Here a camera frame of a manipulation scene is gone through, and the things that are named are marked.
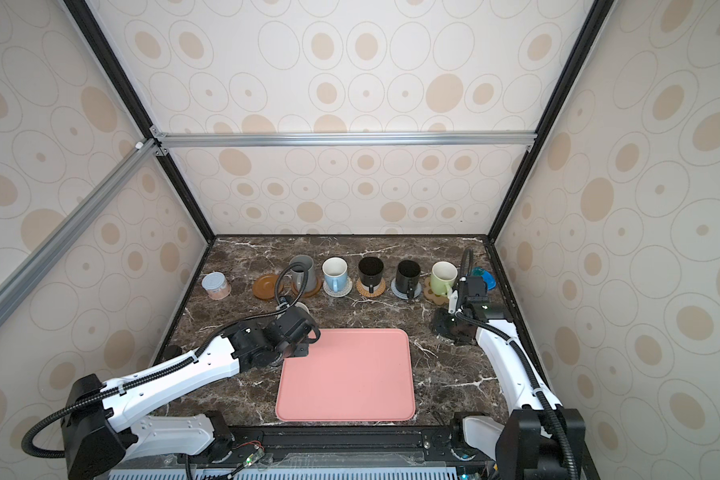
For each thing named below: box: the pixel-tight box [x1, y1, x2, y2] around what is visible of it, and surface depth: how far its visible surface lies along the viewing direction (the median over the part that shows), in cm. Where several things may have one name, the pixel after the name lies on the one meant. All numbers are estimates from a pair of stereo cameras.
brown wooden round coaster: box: [252, 274, 284, 300], surface depth 106 cm
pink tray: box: [276, 329, 416, 421], surface depth 85 cm
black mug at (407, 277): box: [395, 260, 421, 299], surface depth 99 cm
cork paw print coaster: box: [424, 277, 449, 305], surface depth 105 cm
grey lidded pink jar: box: [202, 272, 231, 301], surface depth 102 cm
